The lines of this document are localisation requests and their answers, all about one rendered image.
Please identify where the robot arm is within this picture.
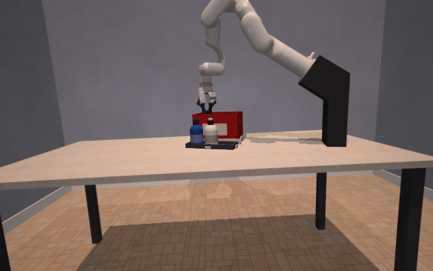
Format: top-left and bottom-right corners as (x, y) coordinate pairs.
(199, 0), (316, 87)

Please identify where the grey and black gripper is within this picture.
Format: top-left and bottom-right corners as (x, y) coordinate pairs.
(197, 87), (216, 114)

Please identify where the red bottle crate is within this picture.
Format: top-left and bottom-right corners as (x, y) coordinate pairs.
(192, 112), (243, 139)

